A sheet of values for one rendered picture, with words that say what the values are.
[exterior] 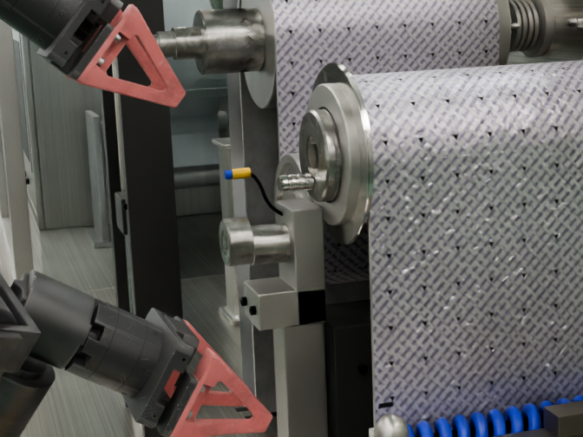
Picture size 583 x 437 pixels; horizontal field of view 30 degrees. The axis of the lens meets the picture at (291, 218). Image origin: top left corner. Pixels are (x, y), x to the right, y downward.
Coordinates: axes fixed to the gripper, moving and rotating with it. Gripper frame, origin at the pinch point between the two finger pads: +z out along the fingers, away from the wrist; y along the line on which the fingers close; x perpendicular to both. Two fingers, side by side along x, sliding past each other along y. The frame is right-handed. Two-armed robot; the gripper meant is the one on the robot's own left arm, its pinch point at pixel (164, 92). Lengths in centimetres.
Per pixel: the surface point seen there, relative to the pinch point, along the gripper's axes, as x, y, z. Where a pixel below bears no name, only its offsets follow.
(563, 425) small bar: -3.2, 12.7, 38.3
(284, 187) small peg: -0.5, 0.9, 12.2
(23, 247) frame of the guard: -28, -96, 14
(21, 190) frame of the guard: -21, -96, 8
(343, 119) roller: 6.2, 5.1, 11.4
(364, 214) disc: 1.2, 6.6, 16.8
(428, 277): 0.2, 6.7, 24.3
